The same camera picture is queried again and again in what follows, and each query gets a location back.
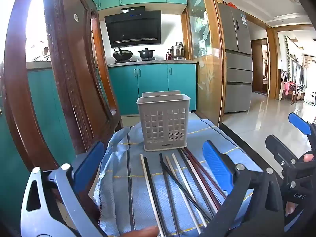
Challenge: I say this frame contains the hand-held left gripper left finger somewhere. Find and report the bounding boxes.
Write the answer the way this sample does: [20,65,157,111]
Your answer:
[20,141,105,237]

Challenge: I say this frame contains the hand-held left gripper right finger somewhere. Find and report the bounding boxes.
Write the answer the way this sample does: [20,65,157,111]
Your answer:
[202,140,287,237]

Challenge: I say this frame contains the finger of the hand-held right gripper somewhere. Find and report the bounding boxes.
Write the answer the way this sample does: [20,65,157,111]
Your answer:
[265,134,300,168]
[288,112,316,139]

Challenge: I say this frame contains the dark red chopstick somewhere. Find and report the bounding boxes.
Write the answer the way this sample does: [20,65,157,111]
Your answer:
[185,148,227,200]
[182,148,221,211]

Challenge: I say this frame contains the grey plastic utensil basket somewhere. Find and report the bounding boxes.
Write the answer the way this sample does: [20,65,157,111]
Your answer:
[136,90,190,152]

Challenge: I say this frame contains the person's right hand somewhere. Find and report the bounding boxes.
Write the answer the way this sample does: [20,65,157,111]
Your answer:
[285,153,315,216]

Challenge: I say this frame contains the person's left hand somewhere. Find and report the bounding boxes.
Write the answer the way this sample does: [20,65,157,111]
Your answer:
[123,226,160,237]

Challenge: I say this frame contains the blue striped cloth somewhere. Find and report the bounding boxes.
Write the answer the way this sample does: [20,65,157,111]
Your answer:
[93,118,263,237]

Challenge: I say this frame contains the distant wooden chair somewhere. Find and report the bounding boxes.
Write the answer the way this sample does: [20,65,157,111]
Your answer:
[280,69,300,104]

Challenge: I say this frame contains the green hanging garland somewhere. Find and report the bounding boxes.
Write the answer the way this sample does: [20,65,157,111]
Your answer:
[284,36,292,72]

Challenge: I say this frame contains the silver refrigerator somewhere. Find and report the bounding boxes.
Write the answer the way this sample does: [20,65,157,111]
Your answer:
[217,3,253,114]

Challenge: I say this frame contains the teal kitchen base cabinets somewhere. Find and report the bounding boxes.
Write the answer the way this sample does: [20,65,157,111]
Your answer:
[108,63,198,116]

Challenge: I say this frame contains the carved wooden chair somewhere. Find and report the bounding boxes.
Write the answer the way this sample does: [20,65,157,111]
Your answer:
[4,0,124,171]

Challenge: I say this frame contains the black gas stove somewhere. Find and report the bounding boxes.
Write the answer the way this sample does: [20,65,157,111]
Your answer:
[115,57,161,63]

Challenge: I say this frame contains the black wok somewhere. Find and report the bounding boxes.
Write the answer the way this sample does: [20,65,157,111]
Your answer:
[113,47,134,61]

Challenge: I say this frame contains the stainless steel pot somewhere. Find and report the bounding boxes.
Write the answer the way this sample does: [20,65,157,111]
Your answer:
[168,42,185,60]

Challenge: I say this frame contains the black cooking pot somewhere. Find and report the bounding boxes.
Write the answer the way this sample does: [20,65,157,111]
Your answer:
[138,48,155,60]

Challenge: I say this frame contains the black range hood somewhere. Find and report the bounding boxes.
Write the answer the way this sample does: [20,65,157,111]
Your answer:
[104,6,162,48]

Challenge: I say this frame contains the wooden door frame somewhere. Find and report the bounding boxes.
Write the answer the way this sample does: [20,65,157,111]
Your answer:
[250,26,280,100]

